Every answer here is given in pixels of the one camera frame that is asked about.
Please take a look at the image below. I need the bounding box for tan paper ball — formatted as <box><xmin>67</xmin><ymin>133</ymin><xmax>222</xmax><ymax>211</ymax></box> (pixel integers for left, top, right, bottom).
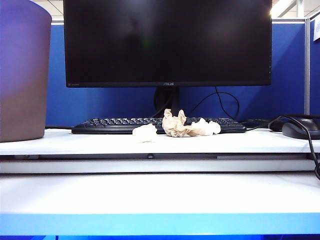
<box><xmin>161</xmin><ymin>108</ymin><xmax>201</xmax><ymax>138</ymax></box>

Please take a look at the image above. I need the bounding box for small white paper ball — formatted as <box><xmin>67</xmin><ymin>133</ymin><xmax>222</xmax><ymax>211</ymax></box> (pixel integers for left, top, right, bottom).
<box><xmin>191</xmin><ymin>118</ymin><xmax>222</xmax><ymax>136</ymax></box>

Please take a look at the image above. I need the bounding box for black monitor stand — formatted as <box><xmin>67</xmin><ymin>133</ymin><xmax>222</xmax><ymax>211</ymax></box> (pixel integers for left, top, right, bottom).
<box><xmin>153</xmin><ymin>86</ymin><xmax>181</xmax><ymax>118</ymax></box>

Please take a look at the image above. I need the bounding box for black computer keyboard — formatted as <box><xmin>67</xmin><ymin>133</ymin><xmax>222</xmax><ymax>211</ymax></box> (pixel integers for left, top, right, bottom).
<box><xmin>71</xmin><ymin>117</ymin><xmax>248</xmax><ymax>135</ymax></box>

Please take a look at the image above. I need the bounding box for wide blue partition panel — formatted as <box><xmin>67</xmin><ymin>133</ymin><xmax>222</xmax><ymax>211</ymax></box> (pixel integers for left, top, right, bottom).
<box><xmin>46</xmin><ymin>22</ymin><xmax>306</xmax><ymax>130</ymax></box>

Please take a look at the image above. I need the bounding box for black ASUS computer monitor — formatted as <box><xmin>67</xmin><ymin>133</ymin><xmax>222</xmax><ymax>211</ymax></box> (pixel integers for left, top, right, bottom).
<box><xmin>63</xmin><ymin>0</ymin><xmax>273</xmax><ymax>88</ymax></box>

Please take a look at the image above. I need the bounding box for black computer mouse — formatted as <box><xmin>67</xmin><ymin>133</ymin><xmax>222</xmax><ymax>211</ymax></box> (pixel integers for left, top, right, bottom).
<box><xmin>281</xmin><ymin>121</ymin><xmax>320</xmax><ymax>140</ymax></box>

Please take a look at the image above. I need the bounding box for black flat desk device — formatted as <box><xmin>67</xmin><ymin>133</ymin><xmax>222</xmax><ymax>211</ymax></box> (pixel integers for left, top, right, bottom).
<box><xmin>267</xmin><ymin>114</ymin><xmax>320</xmax><ymax>132</ymax></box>

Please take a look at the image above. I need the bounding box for narrow blue partition panel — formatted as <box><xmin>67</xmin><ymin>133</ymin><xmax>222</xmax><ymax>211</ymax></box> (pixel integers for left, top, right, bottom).
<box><xmin>309</xmin><ymin>19</ymin><xmax>320</xmax><ymax>115</ymax></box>

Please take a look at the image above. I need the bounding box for white paper sheet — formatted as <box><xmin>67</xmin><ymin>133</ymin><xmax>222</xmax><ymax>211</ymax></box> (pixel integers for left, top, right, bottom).
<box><xmin>312</xmin><ymin>19</ymin><xmax>320</xmax><ymax>42</ymax></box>

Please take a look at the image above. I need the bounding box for grey metal rail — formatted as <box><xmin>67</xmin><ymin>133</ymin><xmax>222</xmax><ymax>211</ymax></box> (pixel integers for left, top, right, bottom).
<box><xmin>0</xmin><ymin>153</ymin><xmax>317</xmax><ymax>161</ymax></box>

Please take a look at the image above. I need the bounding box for looped black monitor cable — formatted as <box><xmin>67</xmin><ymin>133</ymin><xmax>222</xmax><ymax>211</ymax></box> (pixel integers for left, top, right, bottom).
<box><xmin>191</xmin><ymin>86</ymin><xmax>240</xmax><ymax>123</ymax></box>

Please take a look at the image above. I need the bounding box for thin black keyboard cable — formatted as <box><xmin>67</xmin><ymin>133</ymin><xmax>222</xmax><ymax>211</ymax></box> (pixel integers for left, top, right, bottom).
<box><xmin>239</xmin><ymin>119</ymin><xmax>271</xmax><ymax>131</ymax></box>

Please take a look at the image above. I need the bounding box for thick black cable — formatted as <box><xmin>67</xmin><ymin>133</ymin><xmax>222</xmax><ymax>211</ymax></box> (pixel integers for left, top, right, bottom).
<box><xmin>267</xmin><ymin>115</ymin><xmax>320</xmax><ymax>181</ymax></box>

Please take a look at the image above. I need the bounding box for grey partition post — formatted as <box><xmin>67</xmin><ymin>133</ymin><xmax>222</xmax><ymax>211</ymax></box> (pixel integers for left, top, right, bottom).
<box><xmin>304</xmin><ymin>19</ymin><xmax>312</xmax><ymax>116</ymax></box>

